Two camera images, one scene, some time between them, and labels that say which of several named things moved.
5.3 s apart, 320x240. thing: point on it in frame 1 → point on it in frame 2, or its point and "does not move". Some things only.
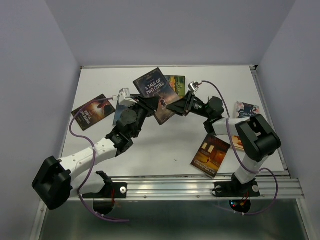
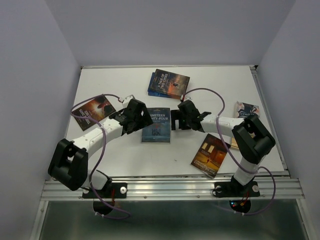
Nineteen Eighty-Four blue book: x=120 y=108 → x=159 y=131
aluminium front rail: x=186 y=187 does not move
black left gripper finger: x=150 y=102 → x=144 y=119
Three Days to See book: x=92 y=113 does not move
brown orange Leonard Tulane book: x=210 y=155 does not move
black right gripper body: x=197 y=107 → x=184 y=122
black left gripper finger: x=138 y=98 → x=118 y=114
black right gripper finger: x=189 y=96 → x=175 y=115
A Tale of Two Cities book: x=155 y=84 → x=173 y=85
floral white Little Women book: x=246 y=110 does not move
